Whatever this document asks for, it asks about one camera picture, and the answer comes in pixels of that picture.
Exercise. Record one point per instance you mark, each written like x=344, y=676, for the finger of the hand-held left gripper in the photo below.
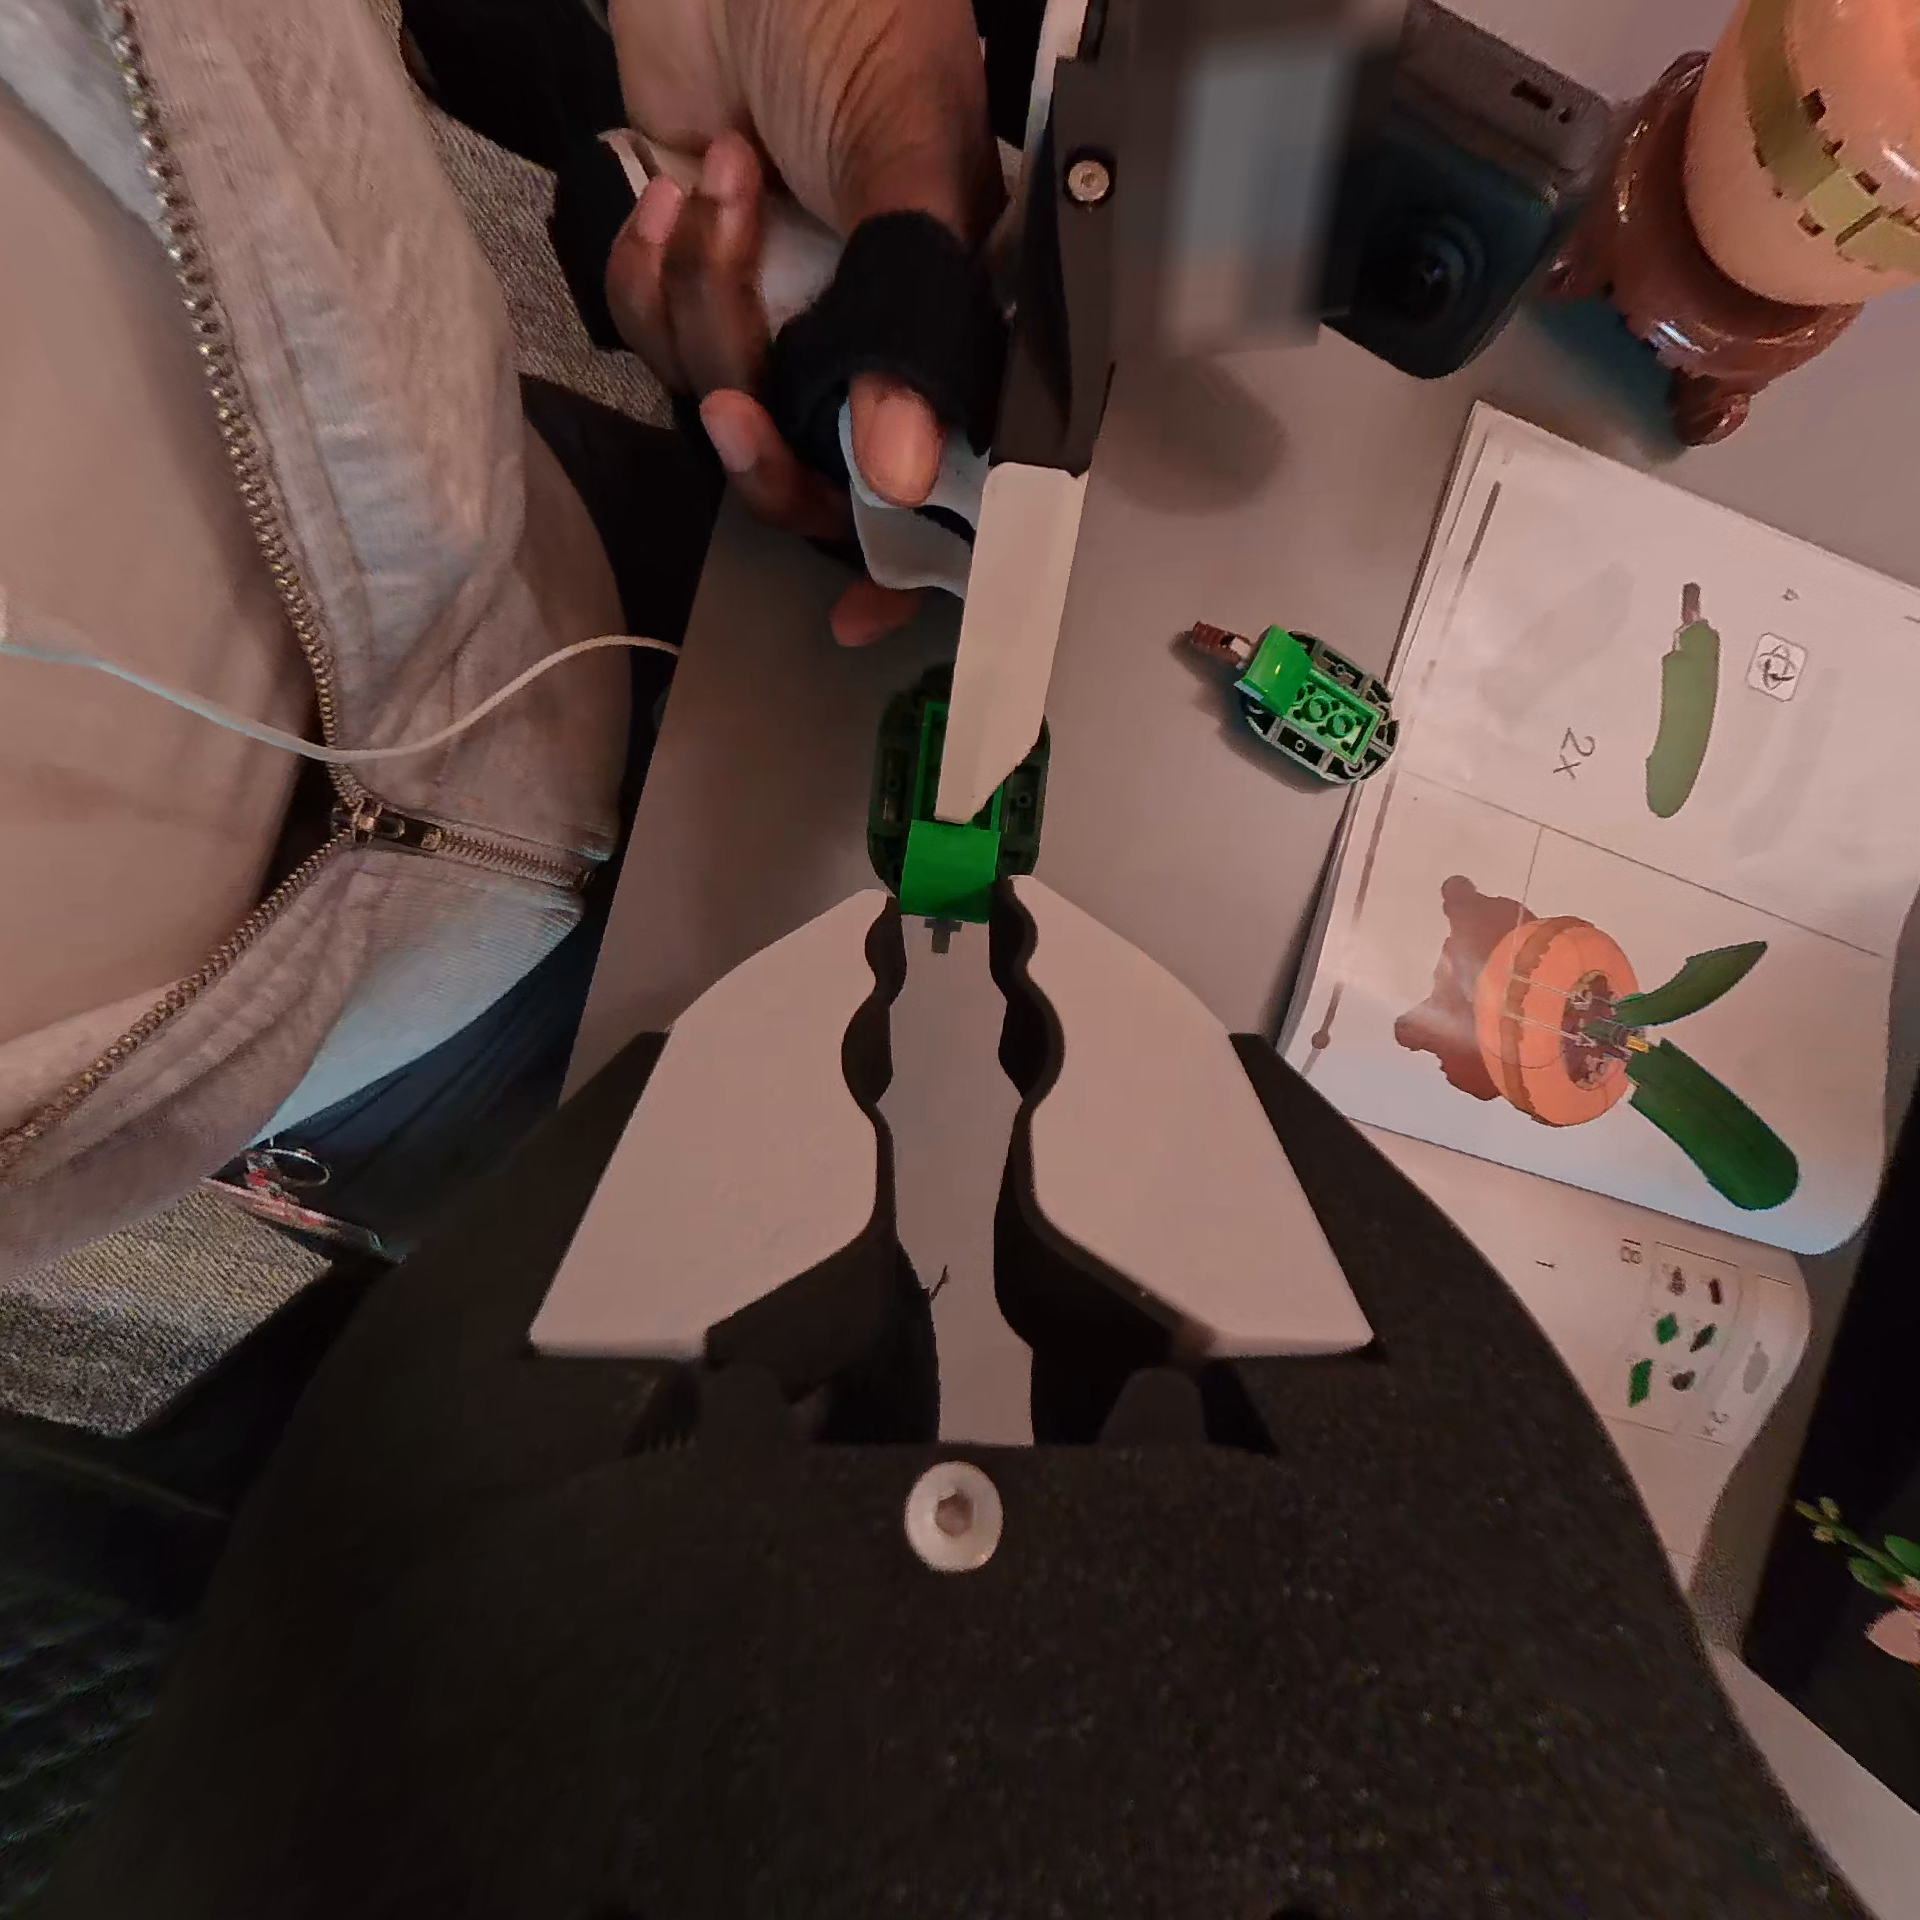
x=1014, y=628

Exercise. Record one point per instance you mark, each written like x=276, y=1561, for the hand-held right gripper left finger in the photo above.
x=704, y=1170

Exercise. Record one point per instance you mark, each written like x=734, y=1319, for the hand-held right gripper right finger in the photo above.
x=1201, y=1170

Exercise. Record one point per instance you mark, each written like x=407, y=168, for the green leaf brick assembly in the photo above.
x=1319, y=721
x=901, y=751

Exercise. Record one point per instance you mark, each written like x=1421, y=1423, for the small green slope brick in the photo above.
x=950, y=867

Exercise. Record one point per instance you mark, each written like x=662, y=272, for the grey desk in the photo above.
x=1201, y=523

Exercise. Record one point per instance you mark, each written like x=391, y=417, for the person's left hand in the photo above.
x=839, y=106

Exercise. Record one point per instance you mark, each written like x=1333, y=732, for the blue jeans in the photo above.
x=452, y=1049

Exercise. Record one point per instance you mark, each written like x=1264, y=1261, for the instruction booklet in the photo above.
x=1575, y=674

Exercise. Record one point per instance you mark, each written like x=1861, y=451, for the toy brick potted plant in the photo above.
x=1769, y=181

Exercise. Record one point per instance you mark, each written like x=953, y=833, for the grey zip hoodie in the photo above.
x=224, y=523

